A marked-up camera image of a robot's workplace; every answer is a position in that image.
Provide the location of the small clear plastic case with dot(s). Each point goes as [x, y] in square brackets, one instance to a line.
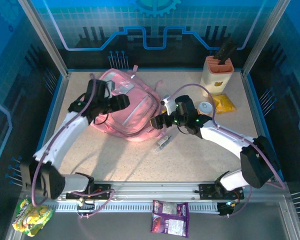
[163, 143]

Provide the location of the pink student backpack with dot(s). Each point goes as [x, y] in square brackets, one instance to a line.
[140, 112]

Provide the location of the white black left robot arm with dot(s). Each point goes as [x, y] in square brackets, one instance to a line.
[62, 142]

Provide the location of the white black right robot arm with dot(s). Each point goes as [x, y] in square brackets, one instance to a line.
[222, 137]

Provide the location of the purple snack bag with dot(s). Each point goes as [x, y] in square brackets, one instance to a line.
[170, 220]

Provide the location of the green yellow snack bag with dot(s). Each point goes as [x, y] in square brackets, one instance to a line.
[31, 217]

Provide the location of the orange tin can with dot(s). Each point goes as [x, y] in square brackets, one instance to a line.
[205, 107]

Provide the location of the yellow snack packet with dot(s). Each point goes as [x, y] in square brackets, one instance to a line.
[225, 103]

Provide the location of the cream knife block orange top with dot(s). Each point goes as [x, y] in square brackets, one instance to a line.
[215, 80]

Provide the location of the black controller board with lights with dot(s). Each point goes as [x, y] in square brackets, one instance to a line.
[227, 207]

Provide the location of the aluminium mounting rail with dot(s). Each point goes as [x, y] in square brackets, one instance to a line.
[155, 192]

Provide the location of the silver frame post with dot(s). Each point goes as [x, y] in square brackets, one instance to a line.
[45, 37]
[263, 37]

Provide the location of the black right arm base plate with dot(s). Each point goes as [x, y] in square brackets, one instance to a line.
[205, 191]

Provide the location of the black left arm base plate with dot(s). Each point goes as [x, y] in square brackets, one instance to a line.
[103, 191]

